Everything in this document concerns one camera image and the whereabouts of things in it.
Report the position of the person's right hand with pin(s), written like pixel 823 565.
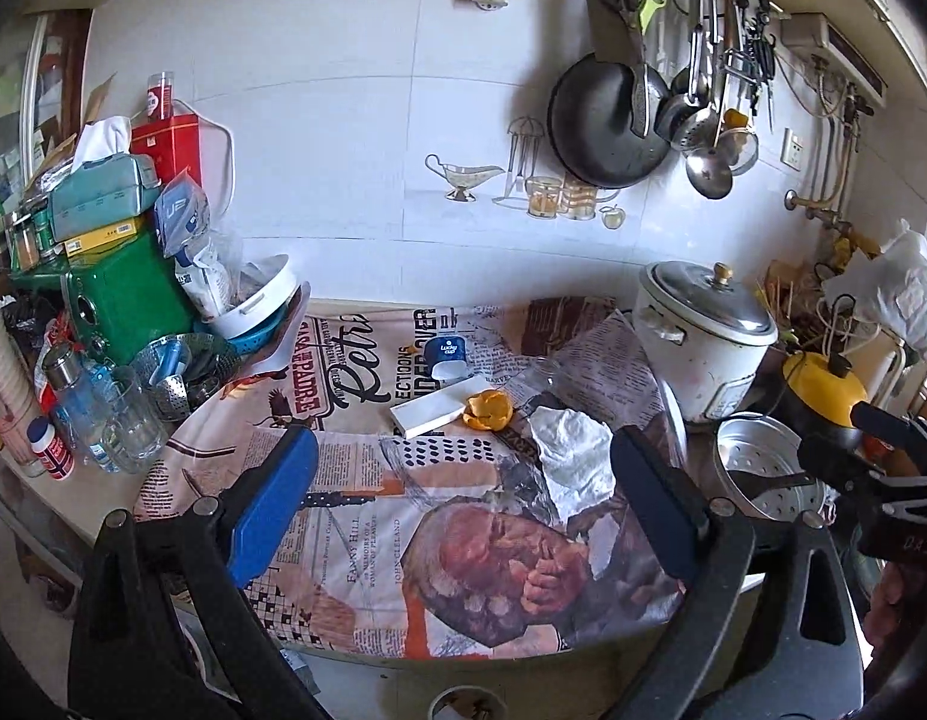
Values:
pixel 894 594

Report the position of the green metal box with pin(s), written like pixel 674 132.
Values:
pixel 124 297

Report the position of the glass mug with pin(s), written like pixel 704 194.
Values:
pixel 134 433

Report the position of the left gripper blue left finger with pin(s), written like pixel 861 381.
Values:
pixel 129 658

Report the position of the red carton box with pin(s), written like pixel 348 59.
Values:
pixel 173 146

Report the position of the white rice cooker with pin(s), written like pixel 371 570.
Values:
pixel 705 333

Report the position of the teal tissue box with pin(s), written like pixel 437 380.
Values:
pixel 103 192

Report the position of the clear plastic water bottle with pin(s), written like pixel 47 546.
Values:
pixel 86 414

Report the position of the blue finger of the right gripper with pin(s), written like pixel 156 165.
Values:
pixel 848 473
pixel 908 434

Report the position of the newspaper print tablecloth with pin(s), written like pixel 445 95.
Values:
pixel 447 544

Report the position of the cleaver knife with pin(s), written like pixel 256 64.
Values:
pixel 616 30

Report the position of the white flat box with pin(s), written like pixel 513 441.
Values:
pixel 433 411

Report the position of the yellow electric kettle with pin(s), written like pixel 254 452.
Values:
pixel 819 396

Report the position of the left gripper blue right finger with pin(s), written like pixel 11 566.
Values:
pixel 800 657

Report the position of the metal ladle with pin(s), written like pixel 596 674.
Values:
pixel 706 168

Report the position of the black frying pan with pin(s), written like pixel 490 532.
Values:
pixel 589 121

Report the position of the white pill bottle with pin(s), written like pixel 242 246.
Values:
pixel 50 448

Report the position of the white plastic bag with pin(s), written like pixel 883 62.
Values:
pixel 891 289

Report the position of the white paper trash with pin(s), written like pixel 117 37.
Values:
pixel 574 455

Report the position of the metal steamer pot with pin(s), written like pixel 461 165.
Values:
pixel 760 446

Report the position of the blue paper cup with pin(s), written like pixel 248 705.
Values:
pixel 445 358

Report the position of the orange peel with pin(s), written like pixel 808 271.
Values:
pixel 490 411

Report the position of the white round bowl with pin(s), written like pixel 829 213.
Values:
pixel 264 285

